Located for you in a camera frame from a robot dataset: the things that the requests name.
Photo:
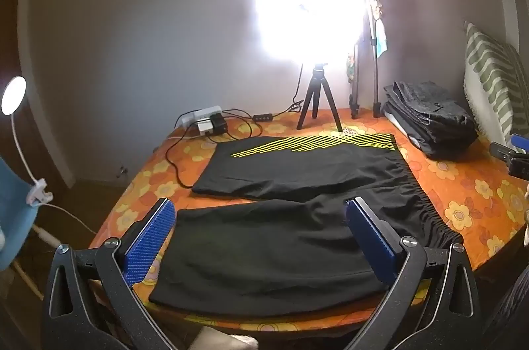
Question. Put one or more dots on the black charger plug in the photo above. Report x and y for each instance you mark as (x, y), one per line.
(219, 123)

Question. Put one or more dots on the blue chair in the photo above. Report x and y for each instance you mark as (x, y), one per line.
(16, 217)

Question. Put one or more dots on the bright LED panel light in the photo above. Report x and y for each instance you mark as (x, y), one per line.
(306, 7)

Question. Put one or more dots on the green striped white blanket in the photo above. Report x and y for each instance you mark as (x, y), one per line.
(487, 85)

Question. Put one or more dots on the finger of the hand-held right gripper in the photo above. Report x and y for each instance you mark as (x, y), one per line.
(502, 151)

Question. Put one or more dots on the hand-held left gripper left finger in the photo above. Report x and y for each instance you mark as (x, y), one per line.
(146, 246)

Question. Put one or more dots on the folded dark jeans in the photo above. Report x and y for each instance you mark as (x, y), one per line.
(430, 114)

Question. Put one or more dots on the white clip lamp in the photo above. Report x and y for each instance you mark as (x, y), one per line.
(14, 94)

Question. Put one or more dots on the white power strip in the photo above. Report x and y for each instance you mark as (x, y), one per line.
(198, 112)

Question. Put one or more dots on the silver tripod stand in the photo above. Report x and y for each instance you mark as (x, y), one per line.
(377, 85)

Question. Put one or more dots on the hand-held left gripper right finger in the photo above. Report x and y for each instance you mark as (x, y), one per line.
(370, 246)

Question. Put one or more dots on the small black tripod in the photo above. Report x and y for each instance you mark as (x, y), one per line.
(316, 77)

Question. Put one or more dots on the black pants with yellow stripes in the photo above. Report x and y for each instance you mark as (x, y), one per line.
(268, 251)

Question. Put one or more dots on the person's dark striped clothing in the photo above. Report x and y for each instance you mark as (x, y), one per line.
(512, 304)

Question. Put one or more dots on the light blue hanging cloth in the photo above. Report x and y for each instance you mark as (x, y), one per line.
(382, 38)

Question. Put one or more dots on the white charger plug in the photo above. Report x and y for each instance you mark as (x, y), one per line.
(204, 127)

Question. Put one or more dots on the orange floral bedsheet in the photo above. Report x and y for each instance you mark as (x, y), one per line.
(467, 189)

